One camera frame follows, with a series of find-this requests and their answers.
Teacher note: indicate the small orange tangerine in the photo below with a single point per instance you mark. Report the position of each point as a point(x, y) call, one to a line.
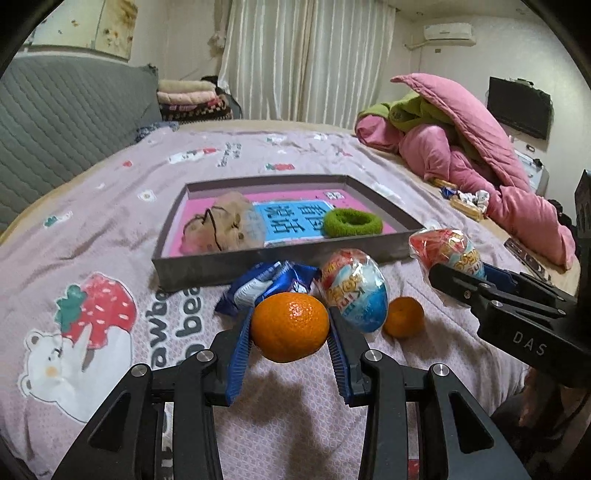
point(403, 318)

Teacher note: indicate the white pleated curtain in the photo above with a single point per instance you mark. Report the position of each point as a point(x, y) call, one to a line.
point(300, 60)

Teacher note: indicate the green blanket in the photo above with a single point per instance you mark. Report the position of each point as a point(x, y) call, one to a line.
point(406, 113)

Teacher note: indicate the beige mesh pouch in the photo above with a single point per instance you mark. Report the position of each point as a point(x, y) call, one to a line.
point(226, 217)

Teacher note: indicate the floral wall cabinet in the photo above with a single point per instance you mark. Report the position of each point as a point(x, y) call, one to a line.
point(92, 27)

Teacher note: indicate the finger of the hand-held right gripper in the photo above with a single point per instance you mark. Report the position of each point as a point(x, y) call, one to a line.
point(455, 284)
point(501, 277)

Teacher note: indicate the large orange tangerine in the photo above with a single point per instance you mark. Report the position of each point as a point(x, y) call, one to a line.
point(288, 327)

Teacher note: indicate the pink quilt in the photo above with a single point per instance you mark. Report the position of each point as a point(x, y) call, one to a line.
point(461, 152)

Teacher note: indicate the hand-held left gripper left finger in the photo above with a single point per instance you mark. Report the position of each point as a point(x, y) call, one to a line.
point(238, 364)

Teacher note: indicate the white crumpled wrapper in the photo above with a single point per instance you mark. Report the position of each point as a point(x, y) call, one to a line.
point(481, 197)

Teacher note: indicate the white air conditioner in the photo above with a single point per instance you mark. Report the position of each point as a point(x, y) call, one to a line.
point(448, 33)

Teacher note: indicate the grey quilted headboard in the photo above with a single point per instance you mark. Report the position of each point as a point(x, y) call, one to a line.
point(60, 124)

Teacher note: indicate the blue candy wrapper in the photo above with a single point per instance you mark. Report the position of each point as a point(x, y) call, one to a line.
point(448, 189)

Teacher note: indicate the white storage box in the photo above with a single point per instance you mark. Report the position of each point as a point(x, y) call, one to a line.
point(531, 173)

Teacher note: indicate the dark flat object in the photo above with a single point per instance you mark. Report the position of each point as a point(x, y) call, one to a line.
point(526, 258)

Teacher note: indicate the green fuzzy hair scrunchie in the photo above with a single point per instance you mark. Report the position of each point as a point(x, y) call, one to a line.
point(332, 226)

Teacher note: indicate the plastic-wrapped toy egg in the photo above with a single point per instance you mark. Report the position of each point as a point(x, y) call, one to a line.
point(450, 251)
point(355, 288)

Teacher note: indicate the dark patterned folded blanket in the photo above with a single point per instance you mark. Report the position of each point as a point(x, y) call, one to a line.
point(194, 111)

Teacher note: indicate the blue snack packet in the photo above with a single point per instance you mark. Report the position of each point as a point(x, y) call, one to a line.
point(249, 288)

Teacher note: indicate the black flat television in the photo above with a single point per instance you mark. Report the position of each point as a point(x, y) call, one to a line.
point(519, 108)

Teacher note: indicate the pink picture book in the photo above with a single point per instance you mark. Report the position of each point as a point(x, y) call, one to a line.
point(286, 221)

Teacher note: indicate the beige folded blanket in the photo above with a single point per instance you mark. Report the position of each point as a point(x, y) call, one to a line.
point(184, 86)

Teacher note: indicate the pink folded blanket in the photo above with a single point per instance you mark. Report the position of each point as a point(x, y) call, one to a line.
point(184, 97)

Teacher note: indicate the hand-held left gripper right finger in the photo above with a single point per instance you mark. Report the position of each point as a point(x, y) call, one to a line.
point(339, 364)

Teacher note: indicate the grey shallow box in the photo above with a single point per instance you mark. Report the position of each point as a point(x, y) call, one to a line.
point(207, 270)

